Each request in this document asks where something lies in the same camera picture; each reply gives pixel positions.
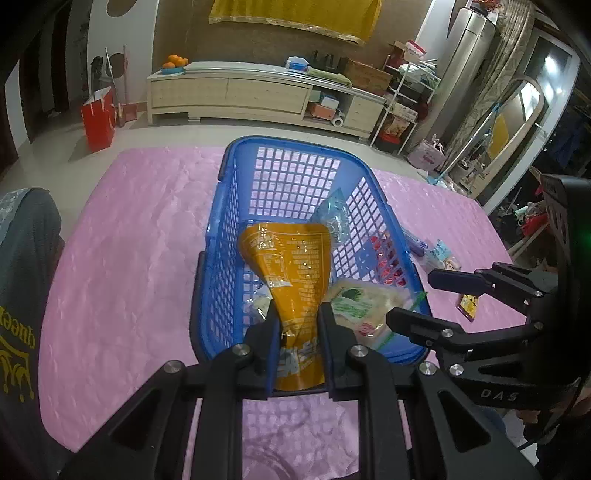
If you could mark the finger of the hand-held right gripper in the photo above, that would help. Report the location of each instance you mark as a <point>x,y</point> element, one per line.
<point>461,280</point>
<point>415,321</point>

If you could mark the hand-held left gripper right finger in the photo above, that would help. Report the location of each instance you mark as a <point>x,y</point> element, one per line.
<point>327,360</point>

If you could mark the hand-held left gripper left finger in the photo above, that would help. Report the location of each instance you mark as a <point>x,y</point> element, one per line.
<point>274,364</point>

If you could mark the yellow purple snack packet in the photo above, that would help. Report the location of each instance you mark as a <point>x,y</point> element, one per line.
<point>468,307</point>

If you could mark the light blue cartoon snack packet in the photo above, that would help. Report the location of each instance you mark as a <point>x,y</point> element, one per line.
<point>443,256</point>

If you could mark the green white snack packet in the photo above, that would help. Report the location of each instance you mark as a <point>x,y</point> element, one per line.
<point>364,300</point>

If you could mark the grey snack packet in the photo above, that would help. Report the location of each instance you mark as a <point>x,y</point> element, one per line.
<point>418,244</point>

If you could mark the pale yellow snack packet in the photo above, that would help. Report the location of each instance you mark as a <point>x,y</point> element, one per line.
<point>261,307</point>

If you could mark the large red snack packet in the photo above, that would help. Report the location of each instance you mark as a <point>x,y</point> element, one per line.
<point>388,263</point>

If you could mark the orange snack pouch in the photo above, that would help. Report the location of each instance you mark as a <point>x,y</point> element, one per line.
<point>291,267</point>

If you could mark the blue plastic basket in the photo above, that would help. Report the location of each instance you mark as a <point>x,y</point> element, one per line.
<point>221,277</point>

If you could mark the clear blue snack packet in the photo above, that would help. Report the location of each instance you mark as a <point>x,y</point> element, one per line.
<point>334,217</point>

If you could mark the person's right hand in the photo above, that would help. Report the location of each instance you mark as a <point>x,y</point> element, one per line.
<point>533,416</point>

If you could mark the pile of clothes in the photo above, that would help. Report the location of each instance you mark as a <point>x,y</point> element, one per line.
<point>526,219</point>

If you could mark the pink bag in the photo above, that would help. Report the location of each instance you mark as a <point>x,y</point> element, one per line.
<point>427,156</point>

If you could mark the mop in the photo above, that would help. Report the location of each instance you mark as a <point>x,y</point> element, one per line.
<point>466,143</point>

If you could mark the red yellow gift box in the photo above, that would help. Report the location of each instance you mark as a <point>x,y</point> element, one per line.
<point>393,131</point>

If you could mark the arched standing mirror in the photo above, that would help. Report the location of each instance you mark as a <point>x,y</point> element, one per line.
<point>517,120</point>

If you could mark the pink quilted tablecloth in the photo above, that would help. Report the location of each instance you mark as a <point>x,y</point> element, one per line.
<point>138,254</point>

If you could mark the beige box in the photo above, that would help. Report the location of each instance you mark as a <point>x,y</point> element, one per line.
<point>407,110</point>

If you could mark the paper towel roll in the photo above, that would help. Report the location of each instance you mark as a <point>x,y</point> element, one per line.
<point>338,121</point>

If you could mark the white metal rack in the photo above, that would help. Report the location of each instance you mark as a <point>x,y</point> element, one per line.
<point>400,87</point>

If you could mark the patterned curtain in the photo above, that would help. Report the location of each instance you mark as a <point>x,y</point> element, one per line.
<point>503,69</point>

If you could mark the orange box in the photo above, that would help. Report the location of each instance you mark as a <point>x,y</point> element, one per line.
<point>321,110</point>

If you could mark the brown cardboard box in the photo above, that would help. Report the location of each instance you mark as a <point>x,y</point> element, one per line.
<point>367,76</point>

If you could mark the silver standing air conditioner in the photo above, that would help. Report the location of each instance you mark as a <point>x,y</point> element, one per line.
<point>466,55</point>

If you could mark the open white red box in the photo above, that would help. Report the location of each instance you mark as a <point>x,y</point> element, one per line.
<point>408,50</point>

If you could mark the white glass door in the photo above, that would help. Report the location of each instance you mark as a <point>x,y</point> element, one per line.
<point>554,60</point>

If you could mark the green folded cloth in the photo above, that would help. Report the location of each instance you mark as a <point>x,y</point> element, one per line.
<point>328,76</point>

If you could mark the black router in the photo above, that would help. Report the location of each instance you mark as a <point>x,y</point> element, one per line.
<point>330,60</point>

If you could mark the blue tissue pack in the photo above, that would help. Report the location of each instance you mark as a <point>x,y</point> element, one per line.
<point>297,64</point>

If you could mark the cream TV cabinet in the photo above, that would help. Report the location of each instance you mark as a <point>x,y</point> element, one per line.
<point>231,92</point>

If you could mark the red flower vase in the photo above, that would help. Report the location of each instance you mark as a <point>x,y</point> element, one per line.
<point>482,3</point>

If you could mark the red paper bag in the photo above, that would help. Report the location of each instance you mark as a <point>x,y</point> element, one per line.
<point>98,122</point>

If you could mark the blue plate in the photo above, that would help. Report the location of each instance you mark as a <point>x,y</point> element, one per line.
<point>171,70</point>

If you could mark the yellow cloth cover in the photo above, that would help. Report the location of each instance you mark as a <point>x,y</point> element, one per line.
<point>295,14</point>

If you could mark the pile of oranges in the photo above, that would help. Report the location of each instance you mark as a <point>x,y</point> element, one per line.
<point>176,61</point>

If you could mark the small round brown wall disc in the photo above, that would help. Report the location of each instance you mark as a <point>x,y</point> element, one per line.
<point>119,64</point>

